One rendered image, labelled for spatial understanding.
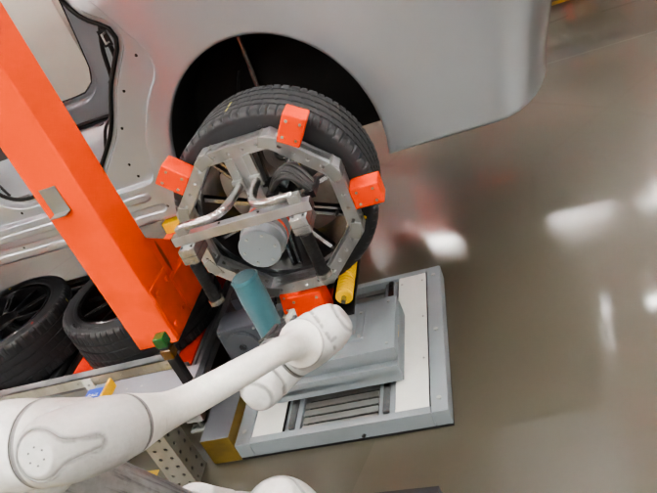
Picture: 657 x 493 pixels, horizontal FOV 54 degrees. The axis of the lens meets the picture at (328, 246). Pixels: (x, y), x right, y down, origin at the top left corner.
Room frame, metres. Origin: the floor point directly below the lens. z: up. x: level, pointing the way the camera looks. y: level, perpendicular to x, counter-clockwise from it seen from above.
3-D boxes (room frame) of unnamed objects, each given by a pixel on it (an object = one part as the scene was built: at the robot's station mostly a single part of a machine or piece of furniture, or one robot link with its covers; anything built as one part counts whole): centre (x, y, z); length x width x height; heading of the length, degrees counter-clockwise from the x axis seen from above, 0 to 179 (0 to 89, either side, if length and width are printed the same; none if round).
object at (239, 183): (1.72, 0.26, 1.03); 0.19 x 0.18 x 0.11; 161
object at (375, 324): (1.97, 0.07, 0.32); 0.40 x 0.30 x 0.28; 71
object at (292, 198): (1.66, 0.07, 1.03); 0.19 x 0.18 x 0.11; 161
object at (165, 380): (1.82, 0.79, 0.44); 0.43 x 0.17 x 0.03; 71
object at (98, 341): (2.53, 0.85, 0.39); 0.66 x 0.66 x 0.24
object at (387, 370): (1.98, 0.12, 0.13); 0.50 x 0.36 x 0.10; 71
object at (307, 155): (1.81, 0.13, 0.85); 0.54 x 0.07 x 0.54; 71
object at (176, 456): (1.83, 0.82, 0.21); 0.10 x 0.10 x 0.42; 71
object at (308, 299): (1.84, 0.12, 0.48); 0.16 x 0.12 x 0.17; 161
